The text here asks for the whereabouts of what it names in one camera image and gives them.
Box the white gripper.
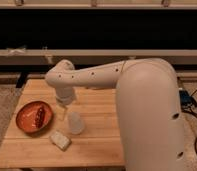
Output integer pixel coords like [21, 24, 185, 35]
[56, 92, 76, 121]

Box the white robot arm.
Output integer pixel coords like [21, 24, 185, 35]
[45, 58, 187, 171]

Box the dark brown food item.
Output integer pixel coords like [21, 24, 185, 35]
[35, 106, 45, 128]

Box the white sponge block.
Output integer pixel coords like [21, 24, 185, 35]
[50, 131, 71, 151]

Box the orange bowl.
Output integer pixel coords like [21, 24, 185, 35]
[15, 101, 54, 134]

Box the wooden table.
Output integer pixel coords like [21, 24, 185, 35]
[0, 79, 124, 168]

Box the blue device on floor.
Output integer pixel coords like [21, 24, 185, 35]
[179, 90, 193, 108]

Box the grey horizontal rail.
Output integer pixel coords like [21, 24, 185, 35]
[0, 49, 197, 65]

